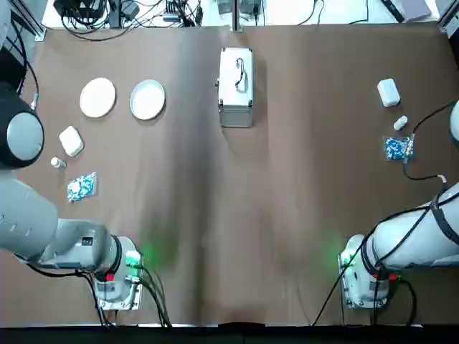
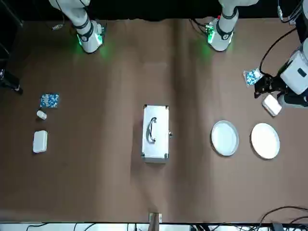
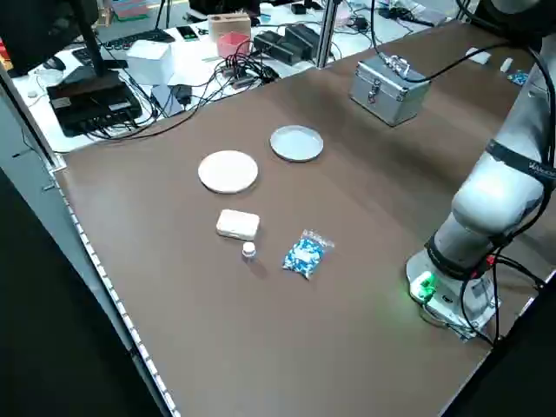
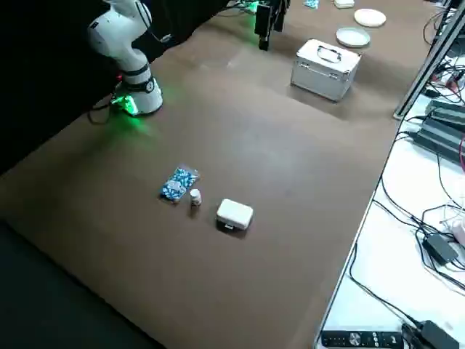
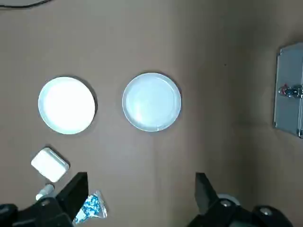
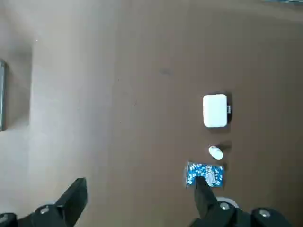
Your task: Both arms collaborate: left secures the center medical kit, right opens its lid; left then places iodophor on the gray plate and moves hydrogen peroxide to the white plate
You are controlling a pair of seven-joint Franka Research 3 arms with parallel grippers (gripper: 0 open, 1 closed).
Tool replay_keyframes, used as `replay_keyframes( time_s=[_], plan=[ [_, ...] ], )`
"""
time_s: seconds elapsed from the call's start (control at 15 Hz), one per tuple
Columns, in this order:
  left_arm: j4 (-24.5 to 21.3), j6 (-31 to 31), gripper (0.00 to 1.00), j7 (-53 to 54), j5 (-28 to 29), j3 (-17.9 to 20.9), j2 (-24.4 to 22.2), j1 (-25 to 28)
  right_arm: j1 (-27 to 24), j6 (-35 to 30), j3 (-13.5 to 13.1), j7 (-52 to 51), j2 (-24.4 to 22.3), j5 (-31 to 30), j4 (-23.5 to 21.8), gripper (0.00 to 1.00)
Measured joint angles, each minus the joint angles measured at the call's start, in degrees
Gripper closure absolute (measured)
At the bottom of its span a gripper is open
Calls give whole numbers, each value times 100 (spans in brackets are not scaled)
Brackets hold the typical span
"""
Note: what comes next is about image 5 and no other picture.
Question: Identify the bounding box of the white round plate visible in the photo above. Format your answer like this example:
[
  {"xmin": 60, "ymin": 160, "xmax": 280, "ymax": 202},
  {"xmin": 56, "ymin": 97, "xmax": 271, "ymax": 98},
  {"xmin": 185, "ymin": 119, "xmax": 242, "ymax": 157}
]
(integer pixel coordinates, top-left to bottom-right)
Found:
[{"xmin": 38, "ymin": 76, "xmax": 97, "ymax": 135}]

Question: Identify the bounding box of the white plastic pill box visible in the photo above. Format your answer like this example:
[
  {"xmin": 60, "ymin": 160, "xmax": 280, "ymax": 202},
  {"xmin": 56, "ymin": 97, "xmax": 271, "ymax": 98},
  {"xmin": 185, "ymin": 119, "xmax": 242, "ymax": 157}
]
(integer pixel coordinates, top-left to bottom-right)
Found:
[{"xmin": 30, "ymin": 147, "xmax": 71, "ymax": 183}]

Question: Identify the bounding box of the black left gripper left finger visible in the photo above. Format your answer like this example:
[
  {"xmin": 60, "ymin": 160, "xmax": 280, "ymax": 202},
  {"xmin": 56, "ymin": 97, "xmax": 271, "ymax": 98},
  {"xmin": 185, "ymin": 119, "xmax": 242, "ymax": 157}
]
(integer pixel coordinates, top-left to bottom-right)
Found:
[{"xmin": 0, "ymin": 172, "xmax": 89, "ymax": 227}]

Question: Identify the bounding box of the silver aluminium medical kit case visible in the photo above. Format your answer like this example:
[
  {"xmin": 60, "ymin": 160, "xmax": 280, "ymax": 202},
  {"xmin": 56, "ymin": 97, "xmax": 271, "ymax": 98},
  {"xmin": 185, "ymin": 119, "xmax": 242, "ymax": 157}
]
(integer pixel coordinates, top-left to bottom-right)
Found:
[{"xmin": 273, "ymin": 42, "xmax": 303, "ymax": 139}]

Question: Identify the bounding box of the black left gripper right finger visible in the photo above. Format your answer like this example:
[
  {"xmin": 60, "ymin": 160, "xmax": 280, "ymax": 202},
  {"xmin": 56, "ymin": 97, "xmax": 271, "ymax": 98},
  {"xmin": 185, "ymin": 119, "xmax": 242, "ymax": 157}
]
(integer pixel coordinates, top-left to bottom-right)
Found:
[{"xmin": 187, "ymin": 173, "xmax": 294, "ymax": 227}]

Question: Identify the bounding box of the bag of blue white capsules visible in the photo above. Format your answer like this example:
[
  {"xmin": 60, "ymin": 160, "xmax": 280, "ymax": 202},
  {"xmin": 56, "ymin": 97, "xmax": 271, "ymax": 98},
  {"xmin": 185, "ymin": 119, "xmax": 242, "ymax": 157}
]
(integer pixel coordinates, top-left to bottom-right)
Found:
[{"xmin": 72, "ymin": 190, "xmax": 108, "ymax": 225}]

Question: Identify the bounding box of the gray round plate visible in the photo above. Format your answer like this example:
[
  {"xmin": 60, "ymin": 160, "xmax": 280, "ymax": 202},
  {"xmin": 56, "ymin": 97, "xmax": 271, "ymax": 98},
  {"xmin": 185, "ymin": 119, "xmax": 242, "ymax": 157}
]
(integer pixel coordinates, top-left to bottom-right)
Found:
[{"xmin": 122, "ymin": 72, "xmax": 182, "ymax": 132}]

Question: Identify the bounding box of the black desk cable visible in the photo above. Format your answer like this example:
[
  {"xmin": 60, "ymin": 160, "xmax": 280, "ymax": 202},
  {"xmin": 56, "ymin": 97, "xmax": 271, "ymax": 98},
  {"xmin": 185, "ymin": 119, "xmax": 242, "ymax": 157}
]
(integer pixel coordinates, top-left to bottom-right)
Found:
[{"xmin": 0, "ymin": 0, "xmax": 52, "ymax": 9}]

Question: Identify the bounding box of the small white pill bottle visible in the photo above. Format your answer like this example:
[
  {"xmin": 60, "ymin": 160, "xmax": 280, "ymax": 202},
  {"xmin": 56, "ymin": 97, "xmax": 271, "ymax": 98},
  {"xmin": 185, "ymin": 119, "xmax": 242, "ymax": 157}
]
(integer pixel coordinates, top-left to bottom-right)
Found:
[{"xmin": 35, "ymin": 183, "xmax": 55, "ymax": 201}]

